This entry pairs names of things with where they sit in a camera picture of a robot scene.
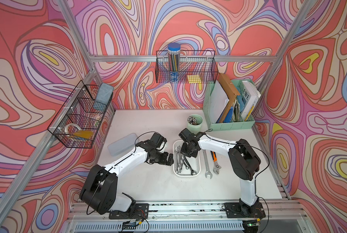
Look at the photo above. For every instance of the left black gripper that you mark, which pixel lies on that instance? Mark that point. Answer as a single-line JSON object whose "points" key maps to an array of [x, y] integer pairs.
{"points": [[163, 160]]}

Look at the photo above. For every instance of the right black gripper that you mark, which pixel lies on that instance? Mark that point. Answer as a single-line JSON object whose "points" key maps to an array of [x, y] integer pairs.
{"points": [[194, 155]]}

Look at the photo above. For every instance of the drill bits in cup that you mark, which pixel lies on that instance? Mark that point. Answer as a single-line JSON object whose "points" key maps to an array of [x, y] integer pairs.
{"points": [[192, 120]]}

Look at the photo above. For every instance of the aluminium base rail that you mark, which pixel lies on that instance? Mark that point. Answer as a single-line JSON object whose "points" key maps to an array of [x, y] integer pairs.
{"points": [[282, 216]]}

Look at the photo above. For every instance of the white paper folder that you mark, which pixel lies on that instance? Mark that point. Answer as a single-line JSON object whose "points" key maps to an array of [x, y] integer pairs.
{"points": [[217, 102]]}

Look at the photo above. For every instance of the orange handle adjustable wrench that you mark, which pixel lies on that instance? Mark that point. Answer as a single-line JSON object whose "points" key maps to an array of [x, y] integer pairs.
{"points": [[217, 167]]}

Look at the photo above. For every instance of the yellow pad in basket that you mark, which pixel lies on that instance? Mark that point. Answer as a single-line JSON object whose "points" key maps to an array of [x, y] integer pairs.
{"points": [[82, 135]]}

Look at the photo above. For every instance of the white plastic storage box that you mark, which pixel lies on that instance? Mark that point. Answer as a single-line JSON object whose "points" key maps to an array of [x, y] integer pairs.
{"points": [[185, 169]]}

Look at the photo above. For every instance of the grey sponge block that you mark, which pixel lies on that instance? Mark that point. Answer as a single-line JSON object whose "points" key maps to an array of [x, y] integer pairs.
{"points": [[104, 93]]}

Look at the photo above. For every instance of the white book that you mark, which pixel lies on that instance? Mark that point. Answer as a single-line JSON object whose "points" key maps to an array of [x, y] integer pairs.
{"points": [[250, 97]]}

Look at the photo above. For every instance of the yellow sticky notes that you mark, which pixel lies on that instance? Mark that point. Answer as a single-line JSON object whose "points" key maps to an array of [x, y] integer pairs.
{"points": [[194, 78]]}

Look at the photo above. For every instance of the small silver ring wrench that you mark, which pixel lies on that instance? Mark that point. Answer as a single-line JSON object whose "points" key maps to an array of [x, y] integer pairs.
{"points": [[188, 166]]}

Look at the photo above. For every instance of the black wire basket wall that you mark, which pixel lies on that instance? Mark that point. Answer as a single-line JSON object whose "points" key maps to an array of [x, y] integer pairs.
{"points": [[201, 62], [80, 108]]}

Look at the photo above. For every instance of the clear tape roll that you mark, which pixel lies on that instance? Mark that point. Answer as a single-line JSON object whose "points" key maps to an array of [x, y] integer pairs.
{"points": [[72, 128]]}

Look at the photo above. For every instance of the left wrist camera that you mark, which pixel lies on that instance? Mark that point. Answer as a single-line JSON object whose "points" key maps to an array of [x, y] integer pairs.
{"points": [[158, 141]]}

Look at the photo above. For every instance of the green cup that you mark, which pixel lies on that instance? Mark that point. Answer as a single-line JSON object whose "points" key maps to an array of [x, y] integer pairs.
{"points": [[195, 128]]}

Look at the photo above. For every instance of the translucent box lid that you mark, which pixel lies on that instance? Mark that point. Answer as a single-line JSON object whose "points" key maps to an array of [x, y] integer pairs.
{"points": [[122, 145]]}

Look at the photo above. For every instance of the blue lid pencil tube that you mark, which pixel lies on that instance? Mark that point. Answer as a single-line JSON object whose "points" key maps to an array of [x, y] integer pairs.
{"points": [[174, 60]]}

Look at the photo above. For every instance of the black wire basket back wall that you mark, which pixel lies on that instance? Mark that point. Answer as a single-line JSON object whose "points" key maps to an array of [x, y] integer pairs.
{"points": [[201, 62]]}

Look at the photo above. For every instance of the large silver combination wrench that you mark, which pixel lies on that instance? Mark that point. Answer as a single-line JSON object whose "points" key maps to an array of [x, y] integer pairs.
{"points": [[208, 173]]}

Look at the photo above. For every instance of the black wire basket left wall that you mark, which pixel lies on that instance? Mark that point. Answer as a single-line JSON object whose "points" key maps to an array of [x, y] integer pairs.
{"points": [[80, 108]]}

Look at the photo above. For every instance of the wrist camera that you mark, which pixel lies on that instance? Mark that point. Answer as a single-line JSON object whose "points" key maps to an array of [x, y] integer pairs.
{"points": [[158, 141], [186, 135]]}

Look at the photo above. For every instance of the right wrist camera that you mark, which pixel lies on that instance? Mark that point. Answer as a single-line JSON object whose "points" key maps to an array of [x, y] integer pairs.
{"points": [[186, 135]]}

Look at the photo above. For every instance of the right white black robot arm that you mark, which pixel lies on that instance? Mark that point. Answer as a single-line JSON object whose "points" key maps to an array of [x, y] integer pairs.
{"points": [[244, 161]]}

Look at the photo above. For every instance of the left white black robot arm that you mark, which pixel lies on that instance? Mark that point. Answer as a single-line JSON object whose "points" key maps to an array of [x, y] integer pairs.
{"points": [[100, 190]]}

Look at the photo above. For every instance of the brown cardboard folder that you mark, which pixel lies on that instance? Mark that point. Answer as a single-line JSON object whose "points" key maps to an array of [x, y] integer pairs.
{"points": [[232, 94]]}

